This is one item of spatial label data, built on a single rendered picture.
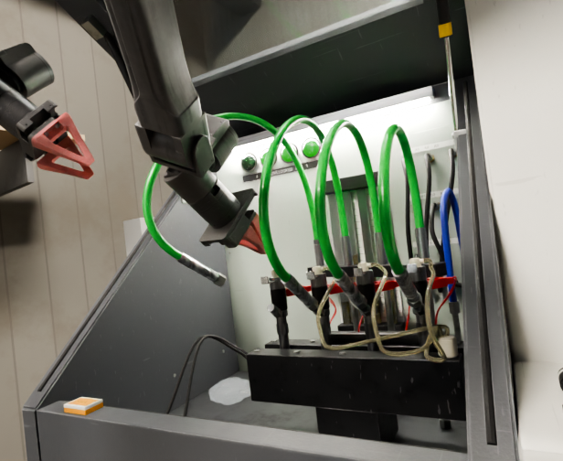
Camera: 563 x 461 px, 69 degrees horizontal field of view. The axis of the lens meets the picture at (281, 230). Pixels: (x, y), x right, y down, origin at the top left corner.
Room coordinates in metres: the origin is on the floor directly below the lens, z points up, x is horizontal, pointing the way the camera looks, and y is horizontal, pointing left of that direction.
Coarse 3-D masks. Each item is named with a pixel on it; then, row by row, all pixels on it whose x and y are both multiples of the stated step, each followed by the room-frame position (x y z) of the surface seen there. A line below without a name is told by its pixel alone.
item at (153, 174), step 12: (252, 120) 0.81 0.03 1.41; (276, 132) 0.84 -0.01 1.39; (288, 144) 0.86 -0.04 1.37; (156, 168) 0.67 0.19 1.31; (300, 168) 0.88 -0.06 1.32; (144, 192) 0.66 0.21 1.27; (144, 204) 0.65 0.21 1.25; (312, 204) 0.89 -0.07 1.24; (144, 216) 0.66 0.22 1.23; (312, 216) 0.89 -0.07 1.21; (156, 228) 0.66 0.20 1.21; (156, 240) 0.66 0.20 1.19; (168, 252) 0.68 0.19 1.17; (180, 252) 0.69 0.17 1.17
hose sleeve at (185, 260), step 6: (180, 258) 0.68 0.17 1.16; (186, 258) 0.69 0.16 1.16; (192, 258) 0.70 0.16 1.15; (186, 264) 0.69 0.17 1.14; (192, 264) 0.70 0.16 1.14; (198, 264) 0.70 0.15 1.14; (198, 270) 0.70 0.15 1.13; (204, 270) 0.71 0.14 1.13; (210, 270) 0.72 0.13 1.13; (204, 276) 0.72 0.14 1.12; (210, 276) 0.72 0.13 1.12; (216, 276) 0.72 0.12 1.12
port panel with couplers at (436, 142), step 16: (448, 128) 0.83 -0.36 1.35; (416, 144) 0.86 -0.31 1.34; (432, 144) 0.85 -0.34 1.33; (448, 144) 0.83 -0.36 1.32; (400, 160) 0.88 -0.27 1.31; (416, 160) 0.86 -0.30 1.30; (432, 160) 0.84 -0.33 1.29; (448, 160) 0.83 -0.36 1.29; (400, 176) 0.88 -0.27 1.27; (432, 176) 0.85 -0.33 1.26; (448, 176) 0.84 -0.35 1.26; (400, 192) 0.88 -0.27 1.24; (432, 192) 0.85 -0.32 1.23; (448, 224) 0.84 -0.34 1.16; (432, 256) 0.86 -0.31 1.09
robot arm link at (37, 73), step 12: (12, 48) 0.62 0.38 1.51; (24, 48) 0.63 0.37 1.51; (0, 60) 0.61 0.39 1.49; (12, 60) 0.62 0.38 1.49; (24, 60) 0.63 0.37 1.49; (36, 60) 0.64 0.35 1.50; (12, 72) 0.62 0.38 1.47; (24, 72) 0.62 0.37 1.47; (36, 72) 0.64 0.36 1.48; (48, 72) 0.65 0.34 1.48; (24, 84) 0.62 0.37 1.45; (36, 84) 0.64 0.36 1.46; (48, 84) 0.67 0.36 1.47
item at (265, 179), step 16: (288, 128) 0.63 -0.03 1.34; (320, 128) 0.75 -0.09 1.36; (272, 144) 0.59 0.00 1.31; (272, 160) 0.58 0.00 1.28; (336, 176) 0.81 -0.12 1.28; (336, 192) 0.81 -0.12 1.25; (272, 256) 0.55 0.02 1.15; (352, 256) 0.82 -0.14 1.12; (288, 288) 0.60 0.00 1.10; (304, 304) 0.64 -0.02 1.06
